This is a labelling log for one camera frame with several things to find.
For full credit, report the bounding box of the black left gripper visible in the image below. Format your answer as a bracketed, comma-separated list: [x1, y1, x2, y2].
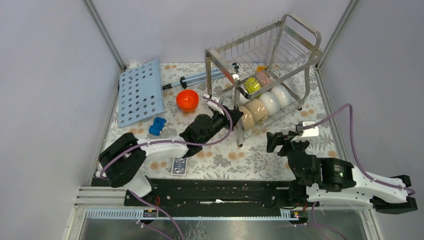
[200, 104, 242, 144]

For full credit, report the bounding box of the orange plastic bowl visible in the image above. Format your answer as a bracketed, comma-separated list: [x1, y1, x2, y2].
[176, 89, 199, 112]

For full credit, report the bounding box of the stainless steel dish rack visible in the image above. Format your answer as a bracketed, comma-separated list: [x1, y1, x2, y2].
[204, 12, 323, 147]

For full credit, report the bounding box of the white ribbed bowl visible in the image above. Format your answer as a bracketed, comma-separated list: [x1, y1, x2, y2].
[258, 91, 281, 116]
[270, 85, 293, 108]

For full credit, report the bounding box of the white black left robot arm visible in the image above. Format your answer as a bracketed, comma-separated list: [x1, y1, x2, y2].
[98, 106, 243, 206]

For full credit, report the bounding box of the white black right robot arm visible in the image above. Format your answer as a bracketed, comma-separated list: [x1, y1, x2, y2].
[266, 129, 418, 215]

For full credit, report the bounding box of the beige floral bowl front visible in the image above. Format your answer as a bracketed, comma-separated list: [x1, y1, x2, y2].
[238, 106, 255, 131]

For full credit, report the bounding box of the beige floral bowl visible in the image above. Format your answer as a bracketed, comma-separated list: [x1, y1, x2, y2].
[238, 106, 255, 131]
[244, 98, 268, 123]

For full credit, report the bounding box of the white ceramic bowl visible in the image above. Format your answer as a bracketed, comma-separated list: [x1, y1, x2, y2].
[234, 91, 250, 106]

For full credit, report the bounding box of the beige floral bowl rear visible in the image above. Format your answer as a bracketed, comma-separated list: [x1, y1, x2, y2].
[244, 98, 268, 123]

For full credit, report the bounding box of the white ribbed bowl front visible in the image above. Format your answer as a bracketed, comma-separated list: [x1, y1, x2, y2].
[258, 91, 281, 116]

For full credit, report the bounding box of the yellow green bowl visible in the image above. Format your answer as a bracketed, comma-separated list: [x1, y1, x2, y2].
[243, 77, 262, 94]

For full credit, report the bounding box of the small orange yellow cup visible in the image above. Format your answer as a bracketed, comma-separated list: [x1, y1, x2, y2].
[256, 66, 268, 73]

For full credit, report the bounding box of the blue playing card box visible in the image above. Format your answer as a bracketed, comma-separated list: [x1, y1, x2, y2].
[171, 158, 188, 177]

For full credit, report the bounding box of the blue toy car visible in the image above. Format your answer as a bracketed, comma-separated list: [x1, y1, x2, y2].
[148, 117, 167, 136]

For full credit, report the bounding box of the light blue perforated panel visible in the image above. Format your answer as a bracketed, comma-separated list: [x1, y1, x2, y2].
[117, 58, 165, 128]

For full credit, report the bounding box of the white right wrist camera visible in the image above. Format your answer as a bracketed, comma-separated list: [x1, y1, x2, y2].
[291, 120, 319, 142]

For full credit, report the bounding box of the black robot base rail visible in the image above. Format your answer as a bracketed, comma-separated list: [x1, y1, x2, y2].
[143, 178, 313, 218]

